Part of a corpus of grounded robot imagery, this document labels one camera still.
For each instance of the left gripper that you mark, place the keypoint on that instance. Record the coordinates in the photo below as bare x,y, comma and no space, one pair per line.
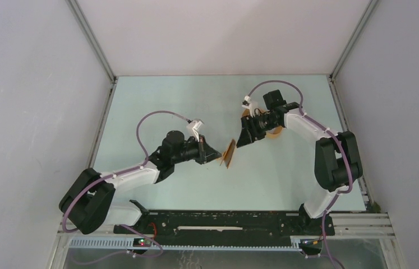
205,153

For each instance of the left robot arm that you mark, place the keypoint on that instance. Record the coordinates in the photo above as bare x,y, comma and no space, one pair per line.
95,199

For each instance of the controller board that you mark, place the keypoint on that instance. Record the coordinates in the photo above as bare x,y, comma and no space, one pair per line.
311,244
142,242

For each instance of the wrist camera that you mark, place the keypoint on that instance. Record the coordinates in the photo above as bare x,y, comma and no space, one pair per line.
193,128
249,105

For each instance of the orange leather card holder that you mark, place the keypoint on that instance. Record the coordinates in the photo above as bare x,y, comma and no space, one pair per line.
227,155

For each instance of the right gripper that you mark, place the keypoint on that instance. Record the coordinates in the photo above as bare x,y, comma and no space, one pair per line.
249,132

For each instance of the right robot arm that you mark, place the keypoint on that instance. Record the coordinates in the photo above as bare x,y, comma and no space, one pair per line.
337,162

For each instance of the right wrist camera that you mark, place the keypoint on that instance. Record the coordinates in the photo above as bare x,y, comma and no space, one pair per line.
249,105

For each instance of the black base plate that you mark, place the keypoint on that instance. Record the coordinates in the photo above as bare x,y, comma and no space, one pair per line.
231,228

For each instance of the right controller board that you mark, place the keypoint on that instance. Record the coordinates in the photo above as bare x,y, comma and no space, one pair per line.
311,244

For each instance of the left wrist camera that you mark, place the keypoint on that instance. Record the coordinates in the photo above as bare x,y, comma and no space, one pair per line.
193,128

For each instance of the left controller board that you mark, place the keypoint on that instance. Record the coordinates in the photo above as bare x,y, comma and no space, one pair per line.
142,242

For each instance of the tan oval tray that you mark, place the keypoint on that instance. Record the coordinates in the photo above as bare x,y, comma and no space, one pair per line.
273,133

